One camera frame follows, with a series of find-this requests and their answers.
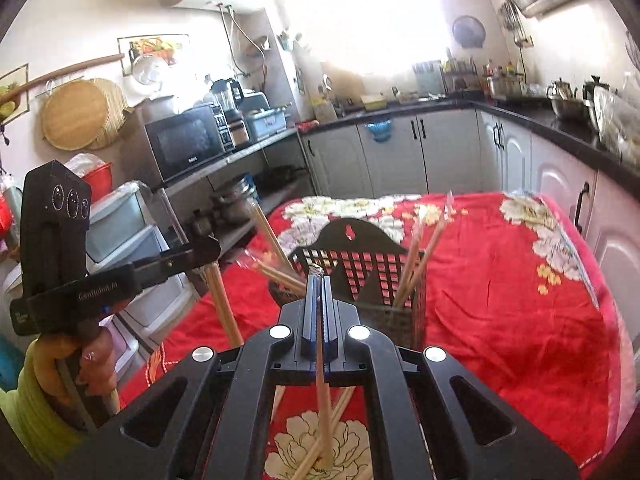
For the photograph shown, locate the white round plastic cover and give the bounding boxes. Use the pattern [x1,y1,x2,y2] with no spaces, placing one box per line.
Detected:
[131,54,169,86]

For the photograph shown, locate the round woven bamboo mat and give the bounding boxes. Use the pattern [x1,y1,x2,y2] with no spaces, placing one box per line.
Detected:
[87,77,132,151]

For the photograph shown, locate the person's left hand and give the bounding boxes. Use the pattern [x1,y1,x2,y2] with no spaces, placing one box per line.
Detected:
[22,327,120,411]

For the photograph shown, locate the steel basin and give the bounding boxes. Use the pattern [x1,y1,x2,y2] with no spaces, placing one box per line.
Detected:
[549,96,594,122]

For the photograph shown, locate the bunch of chopsticks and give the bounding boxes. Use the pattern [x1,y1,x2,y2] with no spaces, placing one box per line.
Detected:
[235,190,456,480]

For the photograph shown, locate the round dark wall fan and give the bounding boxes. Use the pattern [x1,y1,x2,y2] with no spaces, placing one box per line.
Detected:
[452,15,486,50]

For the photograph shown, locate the grey knife holder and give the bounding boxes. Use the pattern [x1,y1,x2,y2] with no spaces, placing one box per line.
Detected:
[413,60,444,97]

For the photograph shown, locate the black blender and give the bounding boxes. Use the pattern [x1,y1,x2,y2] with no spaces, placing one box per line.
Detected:
[210,77,251,147]

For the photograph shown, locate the single chopstick pair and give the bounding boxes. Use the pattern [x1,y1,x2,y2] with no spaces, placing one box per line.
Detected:
[307,262,337,471]
[205,262,244,349]

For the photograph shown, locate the large fruit picture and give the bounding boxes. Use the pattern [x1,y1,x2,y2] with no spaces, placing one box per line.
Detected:
[117,34,191,79]

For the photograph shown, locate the black plastic utensil basket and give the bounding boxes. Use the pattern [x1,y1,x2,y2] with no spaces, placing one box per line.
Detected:
[270,217,429,352]

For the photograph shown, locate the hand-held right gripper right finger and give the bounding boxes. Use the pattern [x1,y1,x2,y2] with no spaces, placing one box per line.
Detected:
[320,274,583,480]

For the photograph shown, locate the clear plastic bags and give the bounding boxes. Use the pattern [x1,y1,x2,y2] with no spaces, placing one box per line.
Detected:
[590,72,640,167]

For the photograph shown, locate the blue plastic basket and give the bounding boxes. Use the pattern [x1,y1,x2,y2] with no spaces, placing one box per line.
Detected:
[364,119,395,142]

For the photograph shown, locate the small steel kettle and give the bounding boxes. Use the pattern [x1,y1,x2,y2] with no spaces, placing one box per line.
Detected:
[187,209,216,237]

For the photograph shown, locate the grey plastic crate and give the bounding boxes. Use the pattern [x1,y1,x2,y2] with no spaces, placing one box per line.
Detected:
[245,107,289,142]

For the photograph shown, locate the red floral blanket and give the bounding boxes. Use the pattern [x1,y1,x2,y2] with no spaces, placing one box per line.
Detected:
[117,191,639,480]

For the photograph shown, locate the small fruit picture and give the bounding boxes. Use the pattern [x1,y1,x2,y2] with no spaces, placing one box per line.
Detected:
[0,63,30,122]

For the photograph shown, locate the plastic drawer unit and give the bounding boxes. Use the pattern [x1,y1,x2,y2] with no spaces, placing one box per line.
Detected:
[85,182,197,353]

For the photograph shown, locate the black frying pan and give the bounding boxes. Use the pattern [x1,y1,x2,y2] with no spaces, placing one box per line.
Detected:
[255,165,309,187]

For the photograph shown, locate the window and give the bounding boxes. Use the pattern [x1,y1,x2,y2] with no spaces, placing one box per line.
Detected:
[292,0,452,97]

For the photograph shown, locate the metal shelf rack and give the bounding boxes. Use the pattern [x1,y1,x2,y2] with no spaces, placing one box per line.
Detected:
[145,127,312,262]

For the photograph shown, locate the black microwave oven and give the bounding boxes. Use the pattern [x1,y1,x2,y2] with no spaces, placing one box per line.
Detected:
[145,102,236,186]

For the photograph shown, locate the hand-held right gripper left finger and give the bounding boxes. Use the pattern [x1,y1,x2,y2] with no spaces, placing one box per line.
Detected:
[52,274,322,480]

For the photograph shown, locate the steel cooking pot with lid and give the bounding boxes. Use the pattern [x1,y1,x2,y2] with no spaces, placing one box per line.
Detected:
[487,74,527,99]

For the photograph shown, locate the person's left forearm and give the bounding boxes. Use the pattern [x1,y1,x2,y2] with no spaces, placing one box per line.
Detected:
[0,345,87,468]

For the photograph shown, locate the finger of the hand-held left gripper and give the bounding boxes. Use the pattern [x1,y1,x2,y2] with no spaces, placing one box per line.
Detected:
[132,235,222,292]

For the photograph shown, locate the stainless steel stockpot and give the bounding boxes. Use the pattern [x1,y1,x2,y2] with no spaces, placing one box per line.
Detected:
[212,175,262,224]

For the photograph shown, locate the red plastic basin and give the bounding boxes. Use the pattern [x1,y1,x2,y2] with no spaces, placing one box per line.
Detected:
[80,162,114,202]

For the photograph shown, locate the dark dish rack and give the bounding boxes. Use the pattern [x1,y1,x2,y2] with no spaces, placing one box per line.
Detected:
[442,57,484,97]

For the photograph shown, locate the round bamboo tray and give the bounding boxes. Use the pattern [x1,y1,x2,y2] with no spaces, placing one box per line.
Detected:
[41,80,114,150]

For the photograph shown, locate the hanging kitchen tools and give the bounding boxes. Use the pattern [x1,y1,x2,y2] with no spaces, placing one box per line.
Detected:
[500,0,534,49]

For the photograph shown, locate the black countertop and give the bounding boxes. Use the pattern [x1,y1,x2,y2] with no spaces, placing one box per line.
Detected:
[297,94,640,187]

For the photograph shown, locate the long wooden pole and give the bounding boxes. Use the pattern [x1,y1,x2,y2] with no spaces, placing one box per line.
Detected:
[0,52,126,107]

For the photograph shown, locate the white plastic bag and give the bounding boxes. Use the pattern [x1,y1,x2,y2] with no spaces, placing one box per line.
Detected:
[65,152,109,179]

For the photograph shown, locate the white lower cabinets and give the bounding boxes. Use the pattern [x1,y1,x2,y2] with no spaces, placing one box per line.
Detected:
[300,107,640,342]

